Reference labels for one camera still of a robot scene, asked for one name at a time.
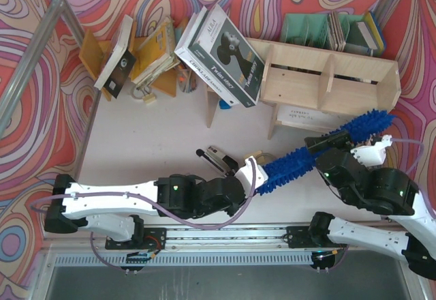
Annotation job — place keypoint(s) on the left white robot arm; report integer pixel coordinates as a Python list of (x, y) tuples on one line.
[(116, 210)]

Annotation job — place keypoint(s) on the yellow wooden book stand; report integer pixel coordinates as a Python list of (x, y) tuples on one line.
[(92, 53)]

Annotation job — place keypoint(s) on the brass padlock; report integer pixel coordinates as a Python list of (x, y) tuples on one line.
[(144, 94)]

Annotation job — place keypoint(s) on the beige black stapler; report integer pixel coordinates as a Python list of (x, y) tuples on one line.
[(224, 161)]

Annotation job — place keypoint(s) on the pens in cup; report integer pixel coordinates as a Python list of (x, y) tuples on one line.
[(186, 80)]

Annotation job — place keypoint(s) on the Twins story book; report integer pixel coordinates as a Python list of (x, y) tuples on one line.
[(222, 50)]

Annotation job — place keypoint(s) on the masking tape roll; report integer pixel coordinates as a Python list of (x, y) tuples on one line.
[(264, 158)]

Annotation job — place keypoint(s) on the light wooden bookshelf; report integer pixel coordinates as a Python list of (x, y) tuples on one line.
[(325, 80)]

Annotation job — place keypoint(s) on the green desk organizer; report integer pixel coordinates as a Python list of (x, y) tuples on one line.
[(313, 30)]

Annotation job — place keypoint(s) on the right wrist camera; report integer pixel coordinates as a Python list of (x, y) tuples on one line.
[(373, 153)]

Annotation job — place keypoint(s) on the spiral notebook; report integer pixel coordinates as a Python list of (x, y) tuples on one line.
[(308, 119)]

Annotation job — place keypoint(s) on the white Czekolada book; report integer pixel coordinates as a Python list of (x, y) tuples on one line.
[(188, 57)]

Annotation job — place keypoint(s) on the blue yellow book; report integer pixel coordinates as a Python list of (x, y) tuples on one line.
[(376, 31)]

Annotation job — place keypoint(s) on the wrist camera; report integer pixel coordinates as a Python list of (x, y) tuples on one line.
[(252, 172), (373, 153)]

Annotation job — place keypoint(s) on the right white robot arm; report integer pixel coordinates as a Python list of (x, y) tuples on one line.
[(362, 181)]

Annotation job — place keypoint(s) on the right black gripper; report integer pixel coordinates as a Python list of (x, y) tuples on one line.
[(320, 143)]

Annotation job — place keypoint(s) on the yellow sticky note pad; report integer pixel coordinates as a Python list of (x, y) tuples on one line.
[(257, 155)]

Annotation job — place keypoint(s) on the stack of yellow books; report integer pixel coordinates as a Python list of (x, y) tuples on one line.
[(155, 54)]

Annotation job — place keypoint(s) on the brown notebooks in organizer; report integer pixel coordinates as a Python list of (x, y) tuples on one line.
[(336, 31)]

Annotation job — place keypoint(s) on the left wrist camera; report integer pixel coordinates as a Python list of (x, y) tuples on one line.
[(252, 172)]

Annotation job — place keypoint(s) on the blue microfiber duster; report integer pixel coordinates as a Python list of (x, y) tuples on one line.
[(300, 161)]

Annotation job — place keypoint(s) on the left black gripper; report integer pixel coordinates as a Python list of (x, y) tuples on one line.
[(234, 170)]

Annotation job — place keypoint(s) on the black white paperback book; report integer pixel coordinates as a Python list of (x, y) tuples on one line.
[(118, 60)]

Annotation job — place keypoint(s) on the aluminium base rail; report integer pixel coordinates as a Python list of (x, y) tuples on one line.
[(234, 245)]

